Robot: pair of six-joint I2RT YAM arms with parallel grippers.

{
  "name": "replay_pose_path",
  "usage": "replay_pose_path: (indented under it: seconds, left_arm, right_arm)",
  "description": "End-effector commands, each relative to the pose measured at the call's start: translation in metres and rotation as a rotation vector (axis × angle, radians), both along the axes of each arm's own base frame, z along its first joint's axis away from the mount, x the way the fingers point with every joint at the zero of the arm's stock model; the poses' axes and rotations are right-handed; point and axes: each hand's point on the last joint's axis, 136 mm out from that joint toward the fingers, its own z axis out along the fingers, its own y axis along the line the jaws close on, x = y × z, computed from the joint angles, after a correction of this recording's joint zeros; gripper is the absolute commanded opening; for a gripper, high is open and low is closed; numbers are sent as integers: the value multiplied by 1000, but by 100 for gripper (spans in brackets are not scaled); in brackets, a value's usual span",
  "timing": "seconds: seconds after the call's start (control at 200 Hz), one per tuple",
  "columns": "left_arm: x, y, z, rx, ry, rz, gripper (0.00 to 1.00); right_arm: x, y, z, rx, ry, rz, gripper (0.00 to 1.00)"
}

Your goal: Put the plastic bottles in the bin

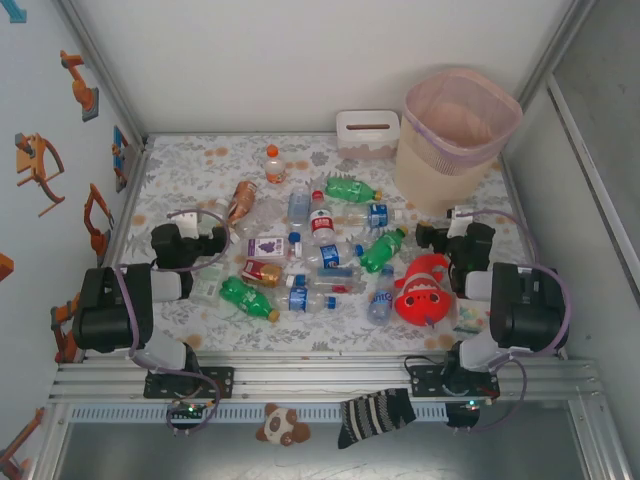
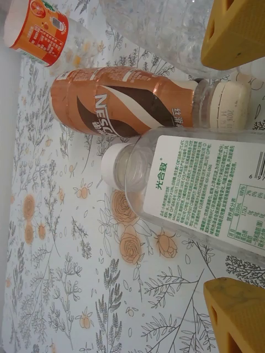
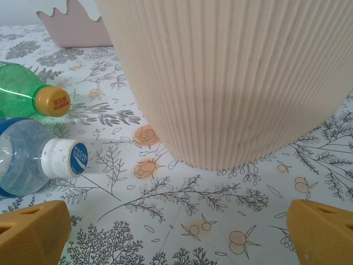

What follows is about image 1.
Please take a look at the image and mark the orange snack packet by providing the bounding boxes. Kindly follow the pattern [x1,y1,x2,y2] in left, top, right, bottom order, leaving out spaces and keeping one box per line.
[225,179,260,236]

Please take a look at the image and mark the clear bottle white green label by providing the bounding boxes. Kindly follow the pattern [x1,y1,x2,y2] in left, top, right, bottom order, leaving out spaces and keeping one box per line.
[189,262,226,307]

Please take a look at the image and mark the beige mesh waste bin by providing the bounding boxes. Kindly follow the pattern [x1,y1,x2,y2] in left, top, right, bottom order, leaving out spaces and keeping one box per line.
[393,68,524,217]

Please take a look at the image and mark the green plastic soda bottle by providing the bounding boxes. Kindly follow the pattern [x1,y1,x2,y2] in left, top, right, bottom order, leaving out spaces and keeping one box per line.
[219,275,281,324]
[323,175,384,204]
[358,225,410,275]

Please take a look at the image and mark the purple grape label bottle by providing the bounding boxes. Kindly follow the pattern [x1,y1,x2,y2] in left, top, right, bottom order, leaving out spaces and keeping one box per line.
[245,236,305,262]

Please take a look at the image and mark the red yellow label bottle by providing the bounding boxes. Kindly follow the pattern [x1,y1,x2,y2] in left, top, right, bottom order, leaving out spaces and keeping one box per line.
[241,258,284,289]

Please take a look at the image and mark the blue label bottle white cap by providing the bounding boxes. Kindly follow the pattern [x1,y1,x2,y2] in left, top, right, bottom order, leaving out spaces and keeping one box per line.
[342,202,404,230]

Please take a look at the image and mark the large crushed clear bottle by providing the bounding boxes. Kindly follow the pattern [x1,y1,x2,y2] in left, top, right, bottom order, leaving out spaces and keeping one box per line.
[234,197,291,246]

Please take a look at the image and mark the clear bottle light blue print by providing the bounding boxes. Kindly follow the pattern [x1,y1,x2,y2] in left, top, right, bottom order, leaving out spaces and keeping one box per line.
[367,264,397,327]

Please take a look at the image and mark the small orange juice bottle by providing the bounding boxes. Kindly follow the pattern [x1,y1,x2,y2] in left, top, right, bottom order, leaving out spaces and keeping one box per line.
[263,143,288,185]

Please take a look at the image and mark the clear bottle red label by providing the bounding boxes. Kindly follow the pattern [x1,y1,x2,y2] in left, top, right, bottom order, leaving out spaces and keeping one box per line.
[308,189,336,245]

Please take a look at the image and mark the red plush fish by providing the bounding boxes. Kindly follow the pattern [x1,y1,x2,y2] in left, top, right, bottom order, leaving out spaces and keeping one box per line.
[393,253,457,330]

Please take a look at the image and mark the floral table cloth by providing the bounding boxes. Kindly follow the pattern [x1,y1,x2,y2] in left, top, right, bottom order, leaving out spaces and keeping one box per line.
[102,133,544,354]

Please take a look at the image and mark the clear bag colourful pieces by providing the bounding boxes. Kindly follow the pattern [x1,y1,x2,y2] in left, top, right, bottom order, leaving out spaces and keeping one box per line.
[452,302,489,335]

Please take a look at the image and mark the clear bottle pale blue label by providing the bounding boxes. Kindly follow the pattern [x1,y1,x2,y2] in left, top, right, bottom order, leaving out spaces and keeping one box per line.
[286,187,312,225]

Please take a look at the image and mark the clear bottle dark blue label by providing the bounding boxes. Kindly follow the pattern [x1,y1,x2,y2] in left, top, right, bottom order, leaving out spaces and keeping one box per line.
[302,242,365,270]

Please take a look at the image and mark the crushed clear bottle blue cap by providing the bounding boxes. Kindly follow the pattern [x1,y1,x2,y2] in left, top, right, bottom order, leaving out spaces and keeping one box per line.
[294,266,368,296]

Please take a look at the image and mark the white tissue box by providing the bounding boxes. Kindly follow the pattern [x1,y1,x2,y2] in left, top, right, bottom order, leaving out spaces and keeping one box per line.
[335,109,401,162]

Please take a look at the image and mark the black white striped sock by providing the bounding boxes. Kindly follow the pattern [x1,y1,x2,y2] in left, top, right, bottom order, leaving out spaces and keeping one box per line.
[337,387,417,450]

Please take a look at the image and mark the brown white panda plush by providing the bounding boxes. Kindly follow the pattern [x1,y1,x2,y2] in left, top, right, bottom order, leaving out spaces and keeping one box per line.
[255,402,311,446]

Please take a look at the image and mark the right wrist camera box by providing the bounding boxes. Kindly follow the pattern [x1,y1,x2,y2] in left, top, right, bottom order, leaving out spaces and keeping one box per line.
[445,205,474,239]

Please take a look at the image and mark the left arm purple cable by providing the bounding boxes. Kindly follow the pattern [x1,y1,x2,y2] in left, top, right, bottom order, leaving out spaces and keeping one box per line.
[114,207,232,436]

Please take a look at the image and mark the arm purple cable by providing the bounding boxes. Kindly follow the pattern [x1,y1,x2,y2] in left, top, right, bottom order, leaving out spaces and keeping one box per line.
[449,208,572,436]
[114,207,232,436]

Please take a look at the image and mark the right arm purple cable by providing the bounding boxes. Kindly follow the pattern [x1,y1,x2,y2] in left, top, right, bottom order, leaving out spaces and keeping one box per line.
[449,208,572,436]

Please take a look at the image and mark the aluminium front rail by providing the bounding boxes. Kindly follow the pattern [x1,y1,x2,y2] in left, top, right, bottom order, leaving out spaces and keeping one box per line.
[48,355,601,401]

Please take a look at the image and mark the white slotted cable duct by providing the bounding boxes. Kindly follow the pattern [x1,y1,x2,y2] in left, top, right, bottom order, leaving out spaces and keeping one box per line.
[67,403,449,424]

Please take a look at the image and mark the left aluminium frame post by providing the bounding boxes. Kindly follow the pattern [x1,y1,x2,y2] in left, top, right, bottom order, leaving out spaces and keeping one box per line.
[54,0,149,151]

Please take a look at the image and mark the aluminium frame post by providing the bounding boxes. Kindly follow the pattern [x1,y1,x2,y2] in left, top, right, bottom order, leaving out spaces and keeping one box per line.
[54,0,149,151]
[514,0,599,119]

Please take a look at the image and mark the right aluminium frame post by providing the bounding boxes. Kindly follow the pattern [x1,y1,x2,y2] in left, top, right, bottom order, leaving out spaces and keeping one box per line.
[514,0,599,119]

